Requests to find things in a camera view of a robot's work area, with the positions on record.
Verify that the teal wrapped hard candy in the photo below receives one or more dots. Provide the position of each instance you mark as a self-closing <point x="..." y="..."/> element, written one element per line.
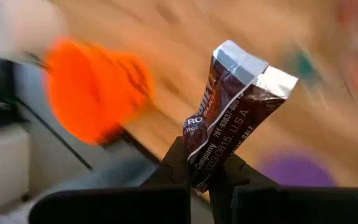
<point x="303" y="67"/>

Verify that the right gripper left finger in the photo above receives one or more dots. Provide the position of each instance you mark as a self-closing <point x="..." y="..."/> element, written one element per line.
<point x="104" y="207"/>

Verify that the brown Hershey's chocolate bar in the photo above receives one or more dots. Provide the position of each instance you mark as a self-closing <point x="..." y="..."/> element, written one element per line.
<point x="228" y="124"/>

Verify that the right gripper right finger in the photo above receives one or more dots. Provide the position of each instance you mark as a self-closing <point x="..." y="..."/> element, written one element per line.
<point x="291" y="207"/>

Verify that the orange plastic bucket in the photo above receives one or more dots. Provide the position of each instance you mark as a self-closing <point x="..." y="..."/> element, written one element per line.
<point x="89" y="90"/>

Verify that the purple plastic bucket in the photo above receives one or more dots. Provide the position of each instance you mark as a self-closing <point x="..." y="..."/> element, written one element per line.
<point x="297" y="171"/>

